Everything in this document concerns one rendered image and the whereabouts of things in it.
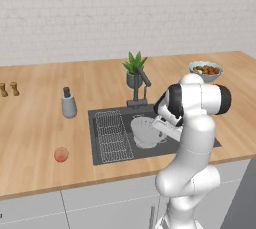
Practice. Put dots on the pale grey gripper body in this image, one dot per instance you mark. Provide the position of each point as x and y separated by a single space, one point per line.
168 129

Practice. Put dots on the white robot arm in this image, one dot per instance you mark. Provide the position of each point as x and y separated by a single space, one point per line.
196 146

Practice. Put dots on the white colander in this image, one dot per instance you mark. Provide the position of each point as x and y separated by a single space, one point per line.
145 133

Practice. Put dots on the dark grey sink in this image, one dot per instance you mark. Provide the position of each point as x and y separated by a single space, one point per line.
156 154

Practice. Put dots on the dark grey faucet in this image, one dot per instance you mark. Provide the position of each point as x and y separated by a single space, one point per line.
136 96

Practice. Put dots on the peach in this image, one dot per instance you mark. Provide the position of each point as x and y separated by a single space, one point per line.
61 155

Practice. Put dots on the grey bowl of fruit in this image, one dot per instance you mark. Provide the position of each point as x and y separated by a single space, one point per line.
206 71

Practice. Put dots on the green plant in grey pot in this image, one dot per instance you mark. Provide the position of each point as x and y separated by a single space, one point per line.
134 68

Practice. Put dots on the pale grey cupboard door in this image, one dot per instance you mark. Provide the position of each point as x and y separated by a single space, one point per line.
113 216
33 223
226 189

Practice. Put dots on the pale grey drawer front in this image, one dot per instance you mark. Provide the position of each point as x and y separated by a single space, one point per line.
30 208
110 196

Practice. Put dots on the grey bottle with black cap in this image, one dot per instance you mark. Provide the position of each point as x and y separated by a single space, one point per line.
69 106

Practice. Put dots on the dark grey side panel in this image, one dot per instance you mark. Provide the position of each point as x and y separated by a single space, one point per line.
245 203

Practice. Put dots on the wooden shaker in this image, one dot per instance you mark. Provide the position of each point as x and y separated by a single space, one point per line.
3 90
14 89

